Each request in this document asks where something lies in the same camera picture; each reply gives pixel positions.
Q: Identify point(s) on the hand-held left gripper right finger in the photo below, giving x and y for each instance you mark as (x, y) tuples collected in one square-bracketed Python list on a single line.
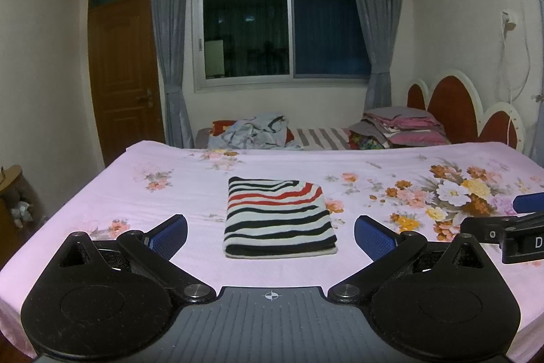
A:
[(374, 237)]

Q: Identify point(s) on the crumpled white paper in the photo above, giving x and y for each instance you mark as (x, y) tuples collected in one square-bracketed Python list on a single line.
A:
[(22, 213)]

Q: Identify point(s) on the white wall socket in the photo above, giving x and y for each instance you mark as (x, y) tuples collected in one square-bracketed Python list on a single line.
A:
[(508, 19)]

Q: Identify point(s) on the grey curtain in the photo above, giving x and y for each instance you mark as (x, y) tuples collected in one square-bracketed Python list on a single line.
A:
[(172, 27), (378, 5)]

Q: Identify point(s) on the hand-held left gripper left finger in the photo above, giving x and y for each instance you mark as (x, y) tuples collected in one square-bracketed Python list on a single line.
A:
[(170, 233)]

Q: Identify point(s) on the colourful patterned cloth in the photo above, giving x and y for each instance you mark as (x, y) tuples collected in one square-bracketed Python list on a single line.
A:
[(367, 142)]

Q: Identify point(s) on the red and white headboard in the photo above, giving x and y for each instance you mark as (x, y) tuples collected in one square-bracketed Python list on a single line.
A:
[(454, 108)]

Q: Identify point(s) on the pink floral bed sheet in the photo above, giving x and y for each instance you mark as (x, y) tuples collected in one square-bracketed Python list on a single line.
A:
[(127, 197)]

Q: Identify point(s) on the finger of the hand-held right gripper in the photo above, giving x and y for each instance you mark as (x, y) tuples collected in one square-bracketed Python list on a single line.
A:
[(484, 227), (531, 202)]

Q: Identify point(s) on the striped knit sweater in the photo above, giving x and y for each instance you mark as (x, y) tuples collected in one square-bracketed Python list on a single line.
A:
[(276, 218)]

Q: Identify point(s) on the stack of folded pink bedding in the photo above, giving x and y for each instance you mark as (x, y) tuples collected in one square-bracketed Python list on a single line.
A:
[(408, 129)]

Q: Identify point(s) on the sliding glass window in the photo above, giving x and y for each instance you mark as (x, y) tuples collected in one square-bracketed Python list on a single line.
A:
[(246, 31)]

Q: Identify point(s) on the wooden stool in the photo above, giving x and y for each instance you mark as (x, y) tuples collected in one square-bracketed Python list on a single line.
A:
[(10, 178)]

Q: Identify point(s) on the grey striped pillow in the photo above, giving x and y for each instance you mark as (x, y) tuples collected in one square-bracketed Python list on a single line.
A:
[(323, 137)]

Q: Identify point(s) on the crumpled grey clothes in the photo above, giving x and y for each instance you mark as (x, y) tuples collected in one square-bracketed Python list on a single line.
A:
[(255, 133)]

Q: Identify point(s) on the brown wooden door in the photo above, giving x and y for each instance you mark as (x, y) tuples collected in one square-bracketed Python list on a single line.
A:
[(123, 69)]

